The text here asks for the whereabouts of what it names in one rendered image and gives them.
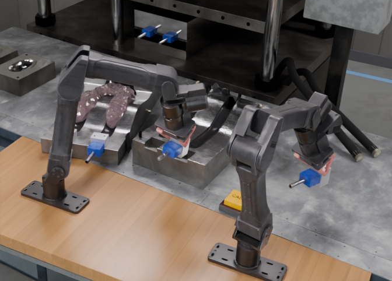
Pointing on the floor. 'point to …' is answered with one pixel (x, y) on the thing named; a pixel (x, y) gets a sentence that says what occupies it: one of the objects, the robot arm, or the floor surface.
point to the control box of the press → (347, 23)
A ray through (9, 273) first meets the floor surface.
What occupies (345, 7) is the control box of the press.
